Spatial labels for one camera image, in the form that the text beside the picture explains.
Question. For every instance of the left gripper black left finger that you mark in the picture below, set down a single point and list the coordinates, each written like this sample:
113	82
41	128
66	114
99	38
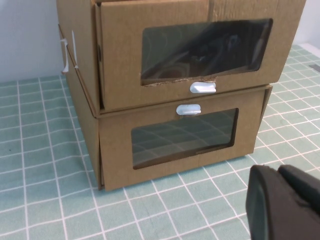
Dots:
270	215

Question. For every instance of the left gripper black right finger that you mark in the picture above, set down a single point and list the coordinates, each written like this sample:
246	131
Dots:
305	187

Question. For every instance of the brown cardboard box shell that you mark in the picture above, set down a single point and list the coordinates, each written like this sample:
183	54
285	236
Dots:
90	130
80	50

